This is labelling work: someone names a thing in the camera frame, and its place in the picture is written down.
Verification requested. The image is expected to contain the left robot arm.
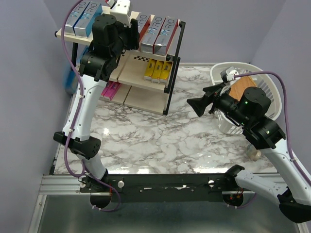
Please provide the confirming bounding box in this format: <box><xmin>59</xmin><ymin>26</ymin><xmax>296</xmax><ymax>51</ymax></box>
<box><xmin>53</xmin><ymin>14</ymin><xmax>139</xmax><ymax>192</ymax></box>

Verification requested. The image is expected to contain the light blue toothpaste box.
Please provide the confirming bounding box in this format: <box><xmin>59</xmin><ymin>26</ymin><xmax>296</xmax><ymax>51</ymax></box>
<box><xmin>78</xmin><ymin>46</ymin><xmax>89</xmax><ymax>65</ymax></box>

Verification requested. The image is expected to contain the black mounting rail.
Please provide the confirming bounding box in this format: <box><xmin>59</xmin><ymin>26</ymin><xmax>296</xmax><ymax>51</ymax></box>
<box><xmin>80</xmin><ymin>173</ymin><xmax>252</xmax><ymax>206</ymax></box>

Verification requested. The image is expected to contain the silver blue R&O box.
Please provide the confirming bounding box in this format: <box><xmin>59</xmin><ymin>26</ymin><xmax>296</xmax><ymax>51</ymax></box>
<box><xmin>64</xmin><ymin>0</ymin><xmax>90</xmax><ymax>35</ymax></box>

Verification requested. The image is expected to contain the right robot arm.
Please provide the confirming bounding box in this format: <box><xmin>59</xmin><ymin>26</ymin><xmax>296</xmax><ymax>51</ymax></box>
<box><xmin>187</xmin><ymin>83</ymin><xmax>311</xmax><ymax>223</ymax></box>

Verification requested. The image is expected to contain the blue metallic toothpaste box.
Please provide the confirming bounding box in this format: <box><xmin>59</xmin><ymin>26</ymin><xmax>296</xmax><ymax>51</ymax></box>
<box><xmin>74</xmin><ymin>1</ymin><xmax>103</xmax><ymax>38</ymax></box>

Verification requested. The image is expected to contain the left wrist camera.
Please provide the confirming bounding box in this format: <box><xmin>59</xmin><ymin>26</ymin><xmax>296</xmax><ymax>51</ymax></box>
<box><xmin>105</xmin><ymin>0</ymin><xmax>132</xmax><ymax>27</ymax></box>

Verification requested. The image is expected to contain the white plastic dish basket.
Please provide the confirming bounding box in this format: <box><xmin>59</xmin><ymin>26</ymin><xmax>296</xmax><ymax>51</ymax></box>
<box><xmin>209</xmin><ymin>62</ymin><xmax>282</xmax><ymax>135</ymax></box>

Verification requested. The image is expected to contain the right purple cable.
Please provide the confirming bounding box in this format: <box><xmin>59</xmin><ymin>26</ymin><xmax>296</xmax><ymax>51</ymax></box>
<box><xmin>234</xmin><ymin>71</ymin><xmax>311</xmax><ymax>209</ymax></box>

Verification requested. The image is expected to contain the woven wicker fan tray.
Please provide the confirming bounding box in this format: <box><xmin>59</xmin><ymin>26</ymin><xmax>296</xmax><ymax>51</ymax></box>
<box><xmin>229</xmin><ymin>76</ymin><xmax>257</xmax><ymax>100</ymax></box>

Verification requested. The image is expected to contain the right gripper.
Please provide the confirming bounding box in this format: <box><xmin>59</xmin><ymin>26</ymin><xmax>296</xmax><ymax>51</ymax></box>
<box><xmin>187</xmin><ymin>81</ymin><xmax>250</xmax><ymax>127</ymax></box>

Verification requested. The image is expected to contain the pink toothpaste box back side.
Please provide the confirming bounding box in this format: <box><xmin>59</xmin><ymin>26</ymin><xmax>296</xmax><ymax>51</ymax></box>
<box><xmin>104</xmin><ymin>82</ymin><xmax>121</xmax><ymax>100</ymax></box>

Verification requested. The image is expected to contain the beige three-tier shelf rack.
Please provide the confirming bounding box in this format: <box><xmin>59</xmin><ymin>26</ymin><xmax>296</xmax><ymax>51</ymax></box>
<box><xmin>53</xmin><ymin>2</ymin><xmax>187</xmax><ymax>116</ymax></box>

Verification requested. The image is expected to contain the red R&O toothpaste box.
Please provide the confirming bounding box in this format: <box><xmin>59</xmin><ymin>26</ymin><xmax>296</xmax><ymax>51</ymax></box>
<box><xmin>154</xmin><ymin>17</ymin><xmax>179</xmax><ymax>56</ymax></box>

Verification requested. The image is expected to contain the pink toothpaste box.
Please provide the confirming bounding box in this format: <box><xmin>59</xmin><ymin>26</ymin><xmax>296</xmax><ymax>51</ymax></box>
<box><xmin>104</xmin><ymin>82</ymin><xmax>121</xmax><ymax>100</ymax></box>
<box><xmin>102</xmin><ymin>81</ymin><xmax>114</xmax><ymax>98</ymax></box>

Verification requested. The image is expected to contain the silver red R&O box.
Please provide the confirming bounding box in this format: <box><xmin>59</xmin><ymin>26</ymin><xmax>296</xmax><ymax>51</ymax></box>
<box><xmin>140</xmin><ymin>16</ymin><xmax>165</xmax><ymax>54</ymax></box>

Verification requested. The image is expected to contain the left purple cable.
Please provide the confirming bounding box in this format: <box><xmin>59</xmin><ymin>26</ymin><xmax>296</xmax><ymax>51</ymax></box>
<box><xmin>60</xmin><ymin>0</ymin><xmax>122</xmax><ymax>212</ymax></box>

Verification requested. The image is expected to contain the red toothpaste box barcode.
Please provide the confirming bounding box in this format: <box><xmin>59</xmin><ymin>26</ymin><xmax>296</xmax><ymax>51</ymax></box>
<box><xmin>136</xmin><ymin>13</ymin><xmax>151</xmax><ymax>45</ymax></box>

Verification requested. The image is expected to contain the purple cable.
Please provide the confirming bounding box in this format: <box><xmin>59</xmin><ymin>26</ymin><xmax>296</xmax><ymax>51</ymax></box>
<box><xmin>234</xmin><ymin>71</ymin><xmax>311</xmax><ymax>209</ymax></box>
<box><xmin>60</xmin><ymin>0</ymin><xmax>122</xmax><ymax>212</ymax></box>

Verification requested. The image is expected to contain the yellow toothpaste box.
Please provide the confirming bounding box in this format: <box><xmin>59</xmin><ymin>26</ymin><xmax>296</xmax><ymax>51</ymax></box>
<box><xmin>144</xmin><ymin>59</ymin><xmax>158</xmax><ymax>83</ymax></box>
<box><xmin>159</xmin><ymin>62</ymin><xmax>173</xmax><ymax>84</ymax></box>
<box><xmin>151</xmin><ymin>61</ymin><xmax>165</xmax><ymax>83</ymax></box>

